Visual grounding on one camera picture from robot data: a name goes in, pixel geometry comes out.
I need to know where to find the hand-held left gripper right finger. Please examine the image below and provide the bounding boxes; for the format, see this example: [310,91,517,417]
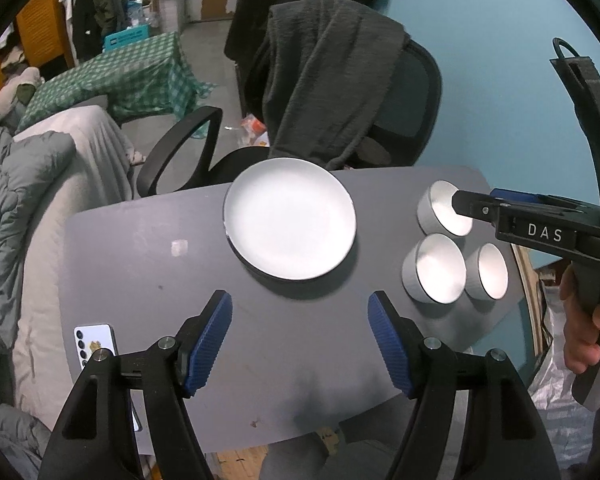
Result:
[368,291,563,480]

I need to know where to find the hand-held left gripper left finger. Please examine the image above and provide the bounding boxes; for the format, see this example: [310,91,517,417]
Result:
[37,290,233,480]

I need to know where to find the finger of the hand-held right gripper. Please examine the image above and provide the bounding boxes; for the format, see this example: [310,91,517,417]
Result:
[451,189,502,226]
[490,187,581,211]

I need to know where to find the white bowl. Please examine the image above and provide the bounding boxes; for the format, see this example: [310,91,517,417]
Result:
[464,242,509,301]
[417,180,474,237]
[401,233,467,305]

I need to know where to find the white plate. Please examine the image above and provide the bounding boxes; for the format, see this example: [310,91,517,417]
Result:
[223,158,357,281]

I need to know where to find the person's right hand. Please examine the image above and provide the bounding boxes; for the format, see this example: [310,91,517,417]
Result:
[559,265,600,376]

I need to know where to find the wooden plank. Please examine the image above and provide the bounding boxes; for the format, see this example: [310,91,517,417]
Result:
[512,247,543,361]

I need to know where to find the white smartphone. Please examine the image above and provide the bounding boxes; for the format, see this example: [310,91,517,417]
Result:
[74,324,143,433]

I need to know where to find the black mesh office chair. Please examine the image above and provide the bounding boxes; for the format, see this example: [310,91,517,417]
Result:
[136,37,443,198]

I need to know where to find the grey trousers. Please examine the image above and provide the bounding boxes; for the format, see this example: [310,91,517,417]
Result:
[260,425,406,480]

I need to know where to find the clear plastic sheet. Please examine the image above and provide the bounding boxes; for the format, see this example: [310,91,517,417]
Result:
[527,345,596,480]

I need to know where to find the dark grey towel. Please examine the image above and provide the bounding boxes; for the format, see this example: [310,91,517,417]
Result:
[245,0,412,171]

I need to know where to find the bed with beige sheet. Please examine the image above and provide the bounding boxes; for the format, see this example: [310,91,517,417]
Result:
[10,105,136,431]

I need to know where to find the grey duvet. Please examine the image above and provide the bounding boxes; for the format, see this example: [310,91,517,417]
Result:
[0,125,76,361]

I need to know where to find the green checkered tablecloth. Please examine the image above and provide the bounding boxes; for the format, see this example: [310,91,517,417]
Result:
[15,31,218,133]

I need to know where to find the teal plastic crate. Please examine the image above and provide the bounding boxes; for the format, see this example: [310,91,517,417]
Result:
[102,27,151,52]

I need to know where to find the beige and olive clothes pile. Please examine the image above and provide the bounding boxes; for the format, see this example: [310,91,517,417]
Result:
[0,67,46,121]

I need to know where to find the wooden louvered wardrobe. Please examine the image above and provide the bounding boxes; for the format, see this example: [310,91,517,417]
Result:
[0,0,76,106]

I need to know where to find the clothes rack with dark coats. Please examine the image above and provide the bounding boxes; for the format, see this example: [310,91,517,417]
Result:
[60,0,131,61]

